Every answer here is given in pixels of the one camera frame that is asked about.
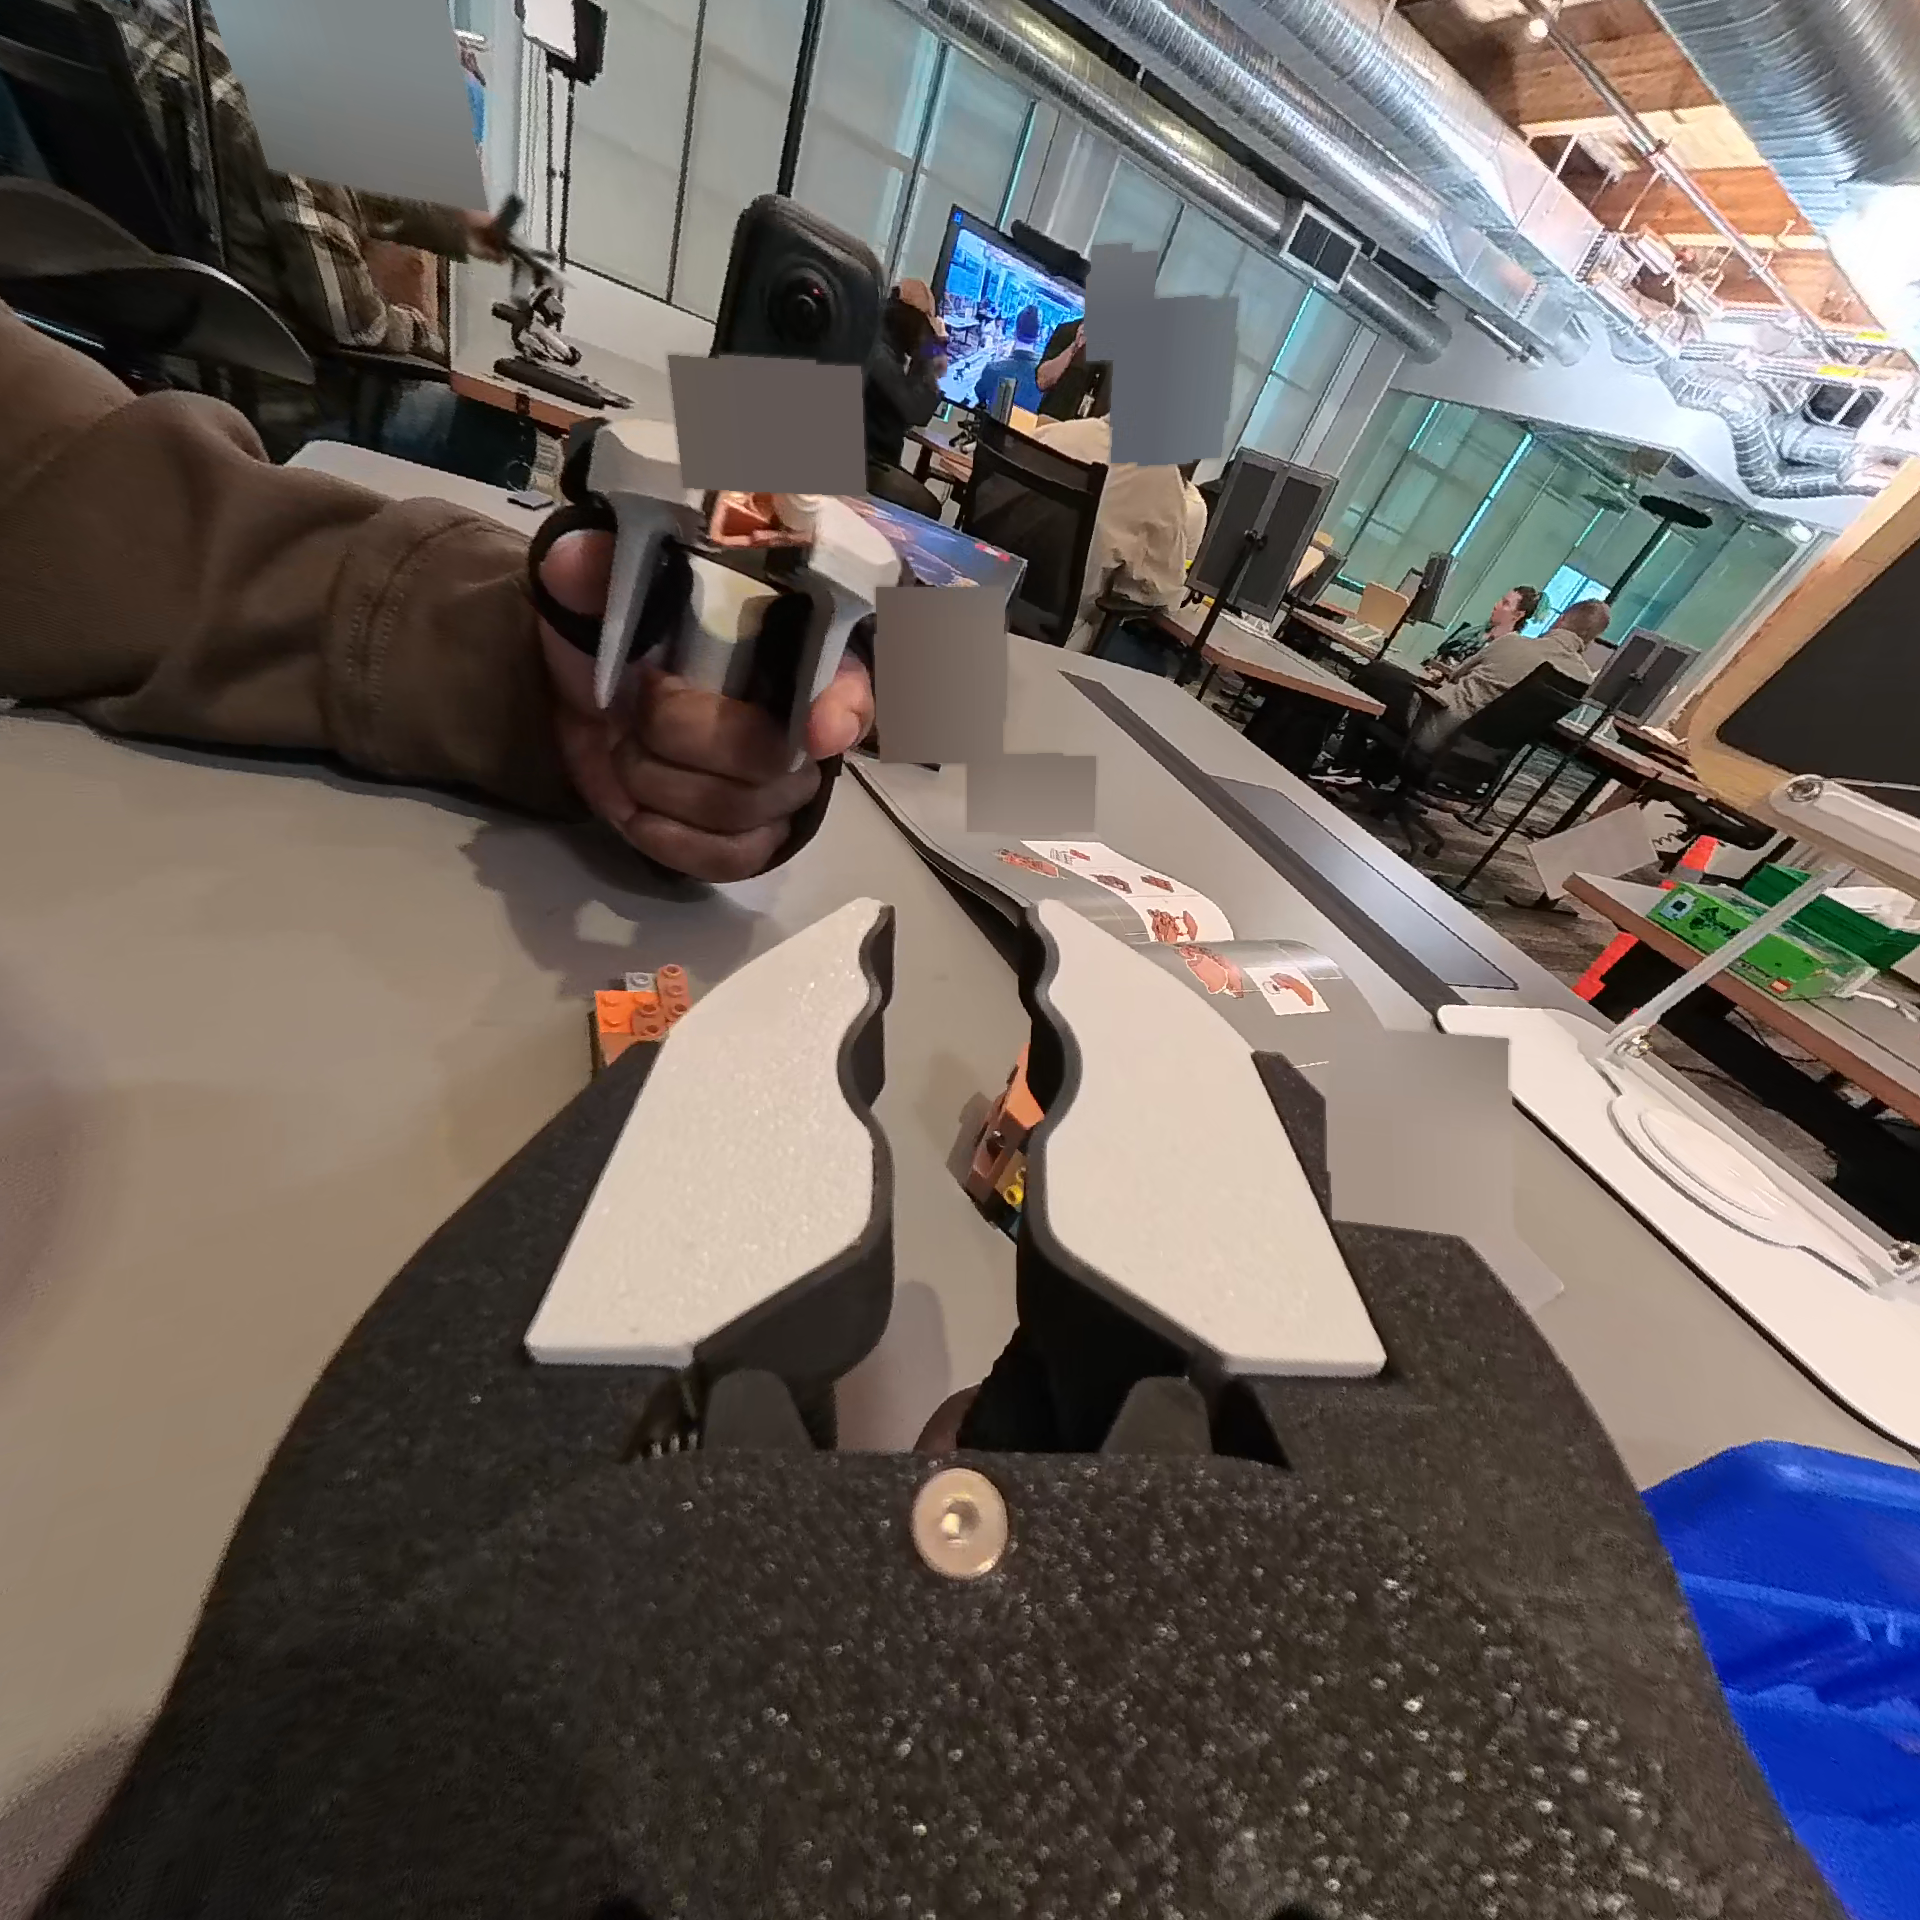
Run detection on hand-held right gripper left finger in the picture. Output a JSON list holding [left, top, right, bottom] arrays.
[[522, 895, 902, 1373]]

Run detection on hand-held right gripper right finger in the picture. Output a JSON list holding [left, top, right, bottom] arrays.
[[1024, 895, 1393, 1383]]

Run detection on grey desk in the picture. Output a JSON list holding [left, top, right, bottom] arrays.
[[0, 435, 1920, 1920]]

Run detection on person's left hand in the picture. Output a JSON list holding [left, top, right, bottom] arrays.
[[544, 533, 880, 885]]

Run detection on orange toy brick assembly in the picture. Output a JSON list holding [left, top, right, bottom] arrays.
[[590, 963, 696, 1070]]

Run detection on multicoloured toy brick model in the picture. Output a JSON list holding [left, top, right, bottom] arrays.
[[950, 1041, 1052, 1221]]

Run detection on grey instruction booklet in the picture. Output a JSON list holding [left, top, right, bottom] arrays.
[[849, 742, 1368, 1051]]

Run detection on printed toy box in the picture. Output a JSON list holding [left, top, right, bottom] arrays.
[[863, 496, 1032, 600]]

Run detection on studio light on stand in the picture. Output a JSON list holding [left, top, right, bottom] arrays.
[[516, 0, 614, 301]]

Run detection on black office chair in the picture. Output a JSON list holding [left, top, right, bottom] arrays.
[[961, 428, 1113, 646]]

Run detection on white rounded board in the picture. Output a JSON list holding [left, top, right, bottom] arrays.
[[1438, 1000, 1920, 1449]]

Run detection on grey computer monitor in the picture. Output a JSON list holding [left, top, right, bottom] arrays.
[[1184, 451, 1340, 620]]

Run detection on wooden office table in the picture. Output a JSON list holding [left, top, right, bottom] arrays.
[[1192, 598, 1386, 724]]

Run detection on green box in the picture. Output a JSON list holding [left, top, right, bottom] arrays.
[[1651, 877, 1878, 1000]]

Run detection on large blue plastic bin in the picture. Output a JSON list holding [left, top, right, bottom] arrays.
[[1642, 1440, 1920, 1920]]

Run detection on large black framed screen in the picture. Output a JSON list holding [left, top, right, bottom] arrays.
[[1716, 533, 1920, 819]]

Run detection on wall television screen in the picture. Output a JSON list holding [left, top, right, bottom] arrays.
[[931, 207, 1088, 414]]

